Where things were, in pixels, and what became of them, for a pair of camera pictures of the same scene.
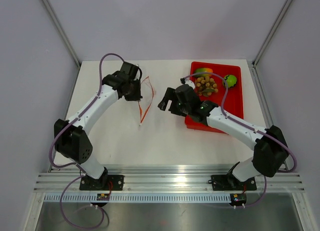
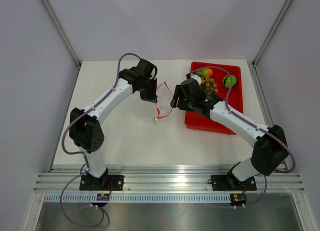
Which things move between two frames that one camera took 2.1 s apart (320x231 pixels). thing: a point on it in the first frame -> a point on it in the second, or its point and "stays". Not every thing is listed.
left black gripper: [137, 96] -> [152, 97]
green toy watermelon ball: [231, 80] stays
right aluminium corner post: [274, 28] stays
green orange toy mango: [203, 70] stays
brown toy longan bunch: [206, 86] stays
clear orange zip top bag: [147, 94] -> [164, 100]
